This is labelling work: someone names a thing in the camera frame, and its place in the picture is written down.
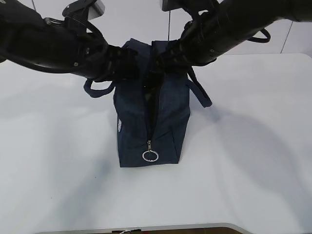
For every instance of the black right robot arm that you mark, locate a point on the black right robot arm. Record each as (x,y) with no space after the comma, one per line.
(240,20)

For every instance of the dark blue lunch bag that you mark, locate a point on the dark blue lunch bag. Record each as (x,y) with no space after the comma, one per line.
(152,110)

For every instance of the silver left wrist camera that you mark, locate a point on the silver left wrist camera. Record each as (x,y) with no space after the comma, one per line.
(87,9)

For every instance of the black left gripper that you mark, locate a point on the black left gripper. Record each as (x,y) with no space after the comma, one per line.
(118,63)

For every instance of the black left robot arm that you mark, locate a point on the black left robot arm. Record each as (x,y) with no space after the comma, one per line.
(71,45)

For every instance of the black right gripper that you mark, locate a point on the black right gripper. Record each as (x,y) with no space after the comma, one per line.
(195,47)

